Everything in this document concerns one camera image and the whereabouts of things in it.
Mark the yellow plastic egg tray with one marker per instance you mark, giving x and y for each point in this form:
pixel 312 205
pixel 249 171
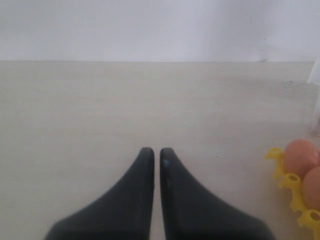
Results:
pixel 308 218

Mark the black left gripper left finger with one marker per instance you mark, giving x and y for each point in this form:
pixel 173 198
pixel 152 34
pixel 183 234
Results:
pixel 123 213

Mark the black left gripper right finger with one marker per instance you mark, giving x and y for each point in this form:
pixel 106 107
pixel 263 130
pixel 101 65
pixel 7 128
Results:
pixel 191 212

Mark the clear plastic container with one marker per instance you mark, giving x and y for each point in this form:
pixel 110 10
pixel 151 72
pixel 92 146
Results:
pixel 314 79

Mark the brown egg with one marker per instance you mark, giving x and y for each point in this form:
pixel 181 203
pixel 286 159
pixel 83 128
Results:
pixel 311 189
pixel 300 156

